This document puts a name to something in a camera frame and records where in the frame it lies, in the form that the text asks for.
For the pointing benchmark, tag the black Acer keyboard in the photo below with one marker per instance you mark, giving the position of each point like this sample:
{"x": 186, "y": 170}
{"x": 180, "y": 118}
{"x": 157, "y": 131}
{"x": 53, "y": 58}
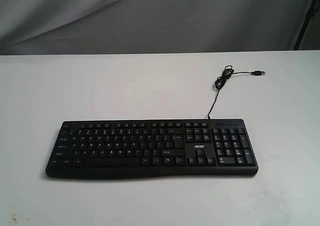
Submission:
{"x": 129, "y": 149}

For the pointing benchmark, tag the grey backdrop cloth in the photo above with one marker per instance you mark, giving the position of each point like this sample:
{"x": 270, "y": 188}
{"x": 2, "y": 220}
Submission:
{"x": 74, "y": 27}

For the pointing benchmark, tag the black tripod stand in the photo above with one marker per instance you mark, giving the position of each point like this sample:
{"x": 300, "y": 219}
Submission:
{"x": 310, "y": 14}

